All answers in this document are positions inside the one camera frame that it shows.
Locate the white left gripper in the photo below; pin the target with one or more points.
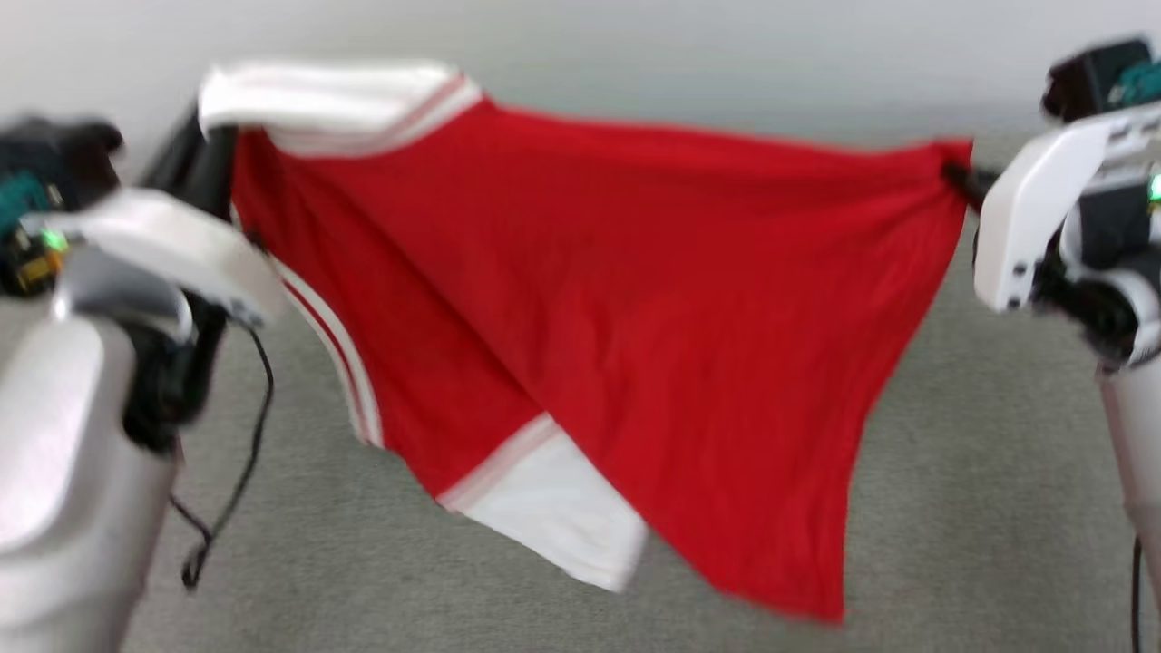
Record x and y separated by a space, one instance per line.
172 240

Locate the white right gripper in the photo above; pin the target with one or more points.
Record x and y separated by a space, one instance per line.
1025 209

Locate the red shirt with white sleeves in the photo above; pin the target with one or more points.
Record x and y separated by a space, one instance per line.
635 299

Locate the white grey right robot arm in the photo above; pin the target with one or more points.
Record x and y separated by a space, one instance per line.
1134 426

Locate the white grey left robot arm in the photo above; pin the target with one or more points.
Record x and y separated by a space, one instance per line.
63 472

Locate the grey fabric sofa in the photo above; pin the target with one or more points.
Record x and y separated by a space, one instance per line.
980 508

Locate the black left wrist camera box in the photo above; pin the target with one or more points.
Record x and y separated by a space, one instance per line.
45 190

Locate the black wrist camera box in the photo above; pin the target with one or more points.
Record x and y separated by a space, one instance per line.
1093 77
45 190

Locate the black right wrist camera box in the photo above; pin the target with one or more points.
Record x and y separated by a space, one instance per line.
1093 77

